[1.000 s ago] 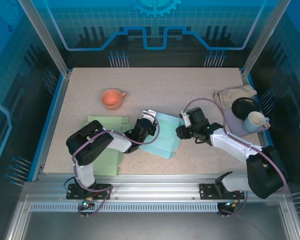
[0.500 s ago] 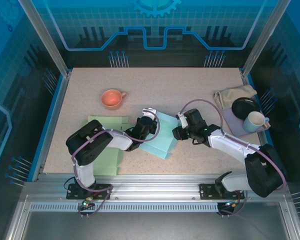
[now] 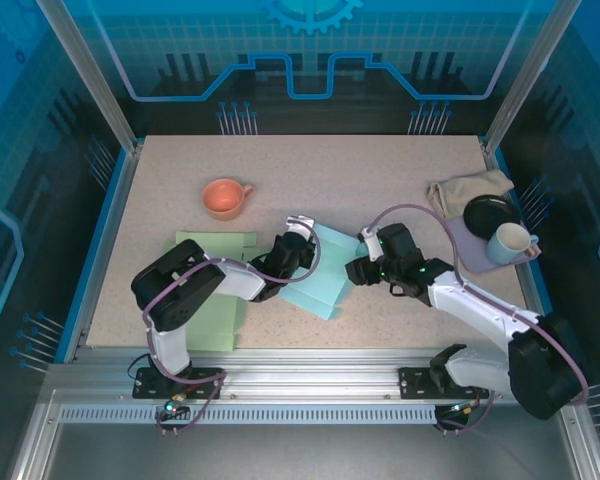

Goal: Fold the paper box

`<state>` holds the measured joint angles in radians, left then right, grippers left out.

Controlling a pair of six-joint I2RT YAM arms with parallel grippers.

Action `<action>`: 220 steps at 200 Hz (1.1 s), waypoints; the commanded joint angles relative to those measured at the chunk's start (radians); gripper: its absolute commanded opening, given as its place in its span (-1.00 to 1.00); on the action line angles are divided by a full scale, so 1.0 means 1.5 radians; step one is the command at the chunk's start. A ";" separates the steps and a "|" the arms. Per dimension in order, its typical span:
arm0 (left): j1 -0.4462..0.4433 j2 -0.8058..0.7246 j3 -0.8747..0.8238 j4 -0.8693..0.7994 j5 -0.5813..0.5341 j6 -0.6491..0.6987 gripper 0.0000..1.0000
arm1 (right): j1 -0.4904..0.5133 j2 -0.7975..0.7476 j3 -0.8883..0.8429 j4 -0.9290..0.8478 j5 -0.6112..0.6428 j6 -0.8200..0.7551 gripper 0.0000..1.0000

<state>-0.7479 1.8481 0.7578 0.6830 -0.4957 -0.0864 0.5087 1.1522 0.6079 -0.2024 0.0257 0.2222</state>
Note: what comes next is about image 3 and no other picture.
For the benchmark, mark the light blue paper box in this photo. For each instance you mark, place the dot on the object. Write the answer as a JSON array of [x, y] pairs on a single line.
[[320, 295]]

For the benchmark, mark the light green paper box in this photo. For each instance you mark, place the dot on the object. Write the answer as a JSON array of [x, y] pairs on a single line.
[[215, 330]]

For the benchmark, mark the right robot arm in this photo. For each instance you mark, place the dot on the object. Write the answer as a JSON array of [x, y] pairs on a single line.
[[480, 305]]

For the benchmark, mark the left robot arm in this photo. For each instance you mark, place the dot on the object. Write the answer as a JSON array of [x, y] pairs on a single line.
[[235, 287]]

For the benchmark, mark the lavender mat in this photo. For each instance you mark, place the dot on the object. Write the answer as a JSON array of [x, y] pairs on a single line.
[[467, 250]]

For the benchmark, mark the orange ceramic cup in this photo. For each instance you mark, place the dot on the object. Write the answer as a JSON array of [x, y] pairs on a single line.
[[220, 197]]

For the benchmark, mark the beige cloth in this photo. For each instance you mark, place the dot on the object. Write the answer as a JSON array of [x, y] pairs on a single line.
[[460, 192]]

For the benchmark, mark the black plate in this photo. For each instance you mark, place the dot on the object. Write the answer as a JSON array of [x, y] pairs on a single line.
[[490, 212]]

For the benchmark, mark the light blue mug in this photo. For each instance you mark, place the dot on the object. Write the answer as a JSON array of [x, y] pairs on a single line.
[[505, 250]]

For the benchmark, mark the power connector with LED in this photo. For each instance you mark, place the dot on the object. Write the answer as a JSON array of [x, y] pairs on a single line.
[[462, 410], [172, 406]]

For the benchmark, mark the grey metal panel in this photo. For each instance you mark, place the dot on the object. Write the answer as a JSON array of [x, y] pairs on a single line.
[[305, 450]]

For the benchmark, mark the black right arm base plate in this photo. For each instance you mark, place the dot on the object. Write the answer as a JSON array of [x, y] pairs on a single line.
[[415, 382]]

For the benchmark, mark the aluminium mounting rail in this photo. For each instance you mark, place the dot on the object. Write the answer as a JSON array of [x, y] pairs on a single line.
[[310, 375]]

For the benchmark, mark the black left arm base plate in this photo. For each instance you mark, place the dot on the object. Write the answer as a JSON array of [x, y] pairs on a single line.
[[205, 382]]

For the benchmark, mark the aluminium frame post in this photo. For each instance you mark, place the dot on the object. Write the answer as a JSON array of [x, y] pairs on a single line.
[[530, 75], [92, 75]]

